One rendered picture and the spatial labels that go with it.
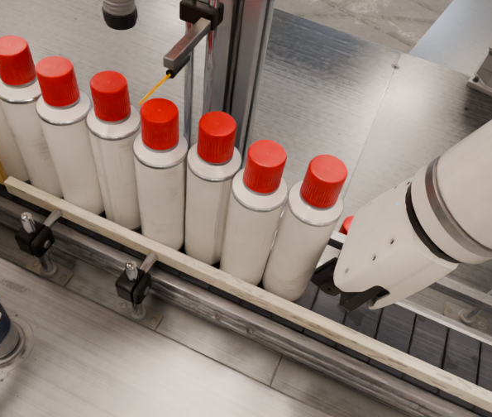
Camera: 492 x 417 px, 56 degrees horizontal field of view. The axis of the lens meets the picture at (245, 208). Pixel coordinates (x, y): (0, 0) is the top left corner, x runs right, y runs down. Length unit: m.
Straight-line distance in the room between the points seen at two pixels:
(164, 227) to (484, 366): 0.38
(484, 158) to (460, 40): 0.86
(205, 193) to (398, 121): 0.52
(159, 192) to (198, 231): 0.07
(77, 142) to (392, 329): 0.40
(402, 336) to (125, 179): 0.35
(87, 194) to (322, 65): 0.56
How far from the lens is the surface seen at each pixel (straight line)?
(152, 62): 0.90
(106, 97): 0.44
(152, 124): 0.41
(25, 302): 0.56
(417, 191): 0.36
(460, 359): 0.59
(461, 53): 1.13
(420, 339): 0.58
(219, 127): 0.40
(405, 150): 0.83
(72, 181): 0.54
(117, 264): 0.57
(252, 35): 0.49
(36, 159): 0.56
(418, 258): 0.37
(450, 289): 0.52
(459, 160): 0.34
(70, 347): 0.52
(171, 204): 0.48
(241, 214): 0.42
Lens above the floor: 1.36
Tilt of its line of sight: 53 degrees down
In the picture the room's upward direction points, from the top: 11 degrees clockwise
